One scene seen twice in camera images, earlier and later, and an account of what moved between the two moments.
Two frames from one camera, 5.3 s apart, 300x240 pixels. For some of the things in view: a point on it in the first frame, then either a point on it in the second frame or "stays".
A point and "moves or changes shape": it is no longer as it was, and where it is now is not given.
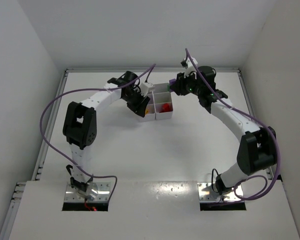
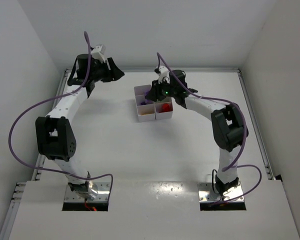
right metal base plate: [206, 194] stays
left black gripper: [139, 105] → [108, 71]
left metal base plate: [97, 191] stays
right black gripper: [178, 86] → [155, 90]
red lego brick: [166, 107] stays
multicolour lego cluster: [171, 82] moves or changes shape
